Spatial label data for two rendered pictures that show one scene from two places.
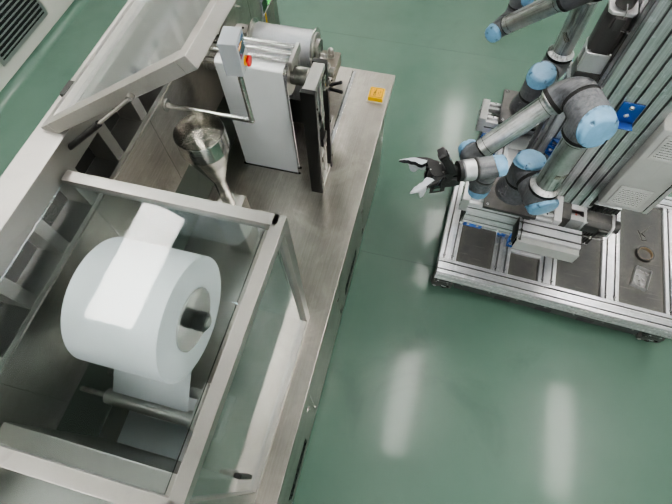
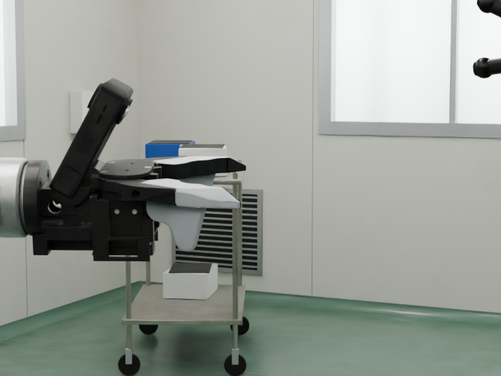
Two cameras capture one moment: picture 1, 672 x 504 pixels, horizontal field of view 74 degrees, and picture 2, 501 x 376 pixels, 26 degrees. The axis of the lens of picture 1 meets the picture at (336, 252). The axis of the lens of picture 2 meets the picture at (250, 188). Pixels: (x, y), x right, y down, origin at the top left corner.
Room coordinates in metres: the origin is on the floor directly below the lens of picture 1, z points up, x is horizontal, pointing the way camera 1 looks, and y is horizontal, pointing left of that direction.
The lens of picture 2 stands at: (1.88, -0.10, 1.32)
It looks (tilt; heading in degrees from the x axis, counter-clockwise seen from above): 6 degrees down; 188
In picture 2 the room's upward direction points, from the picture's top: straight up
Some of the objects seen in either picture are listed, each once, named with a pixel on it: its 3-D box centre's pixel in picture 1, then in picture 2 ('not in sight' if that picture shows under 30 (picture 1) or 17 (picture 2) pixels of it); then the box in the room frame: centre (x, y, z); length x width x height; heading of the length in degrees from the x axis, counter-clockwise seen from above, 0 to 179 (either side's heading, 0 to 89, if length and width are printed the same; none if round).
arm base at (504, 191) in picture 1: (516, 184); not in sight; (1.09, -0.78, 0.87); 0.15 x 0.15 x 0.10
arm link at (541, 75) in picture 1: (539, 81); not in sight; (1.56, -0.95, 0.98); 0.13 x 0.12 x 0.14; 135
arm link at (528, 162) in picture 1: (526, 168); not in sight; (1.08, -0.78, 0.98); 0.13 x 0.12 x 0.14; 6
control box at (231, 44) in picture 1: (236, 52); not in sight; (1.00, 0.23, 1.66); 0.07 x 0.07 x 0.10; 81
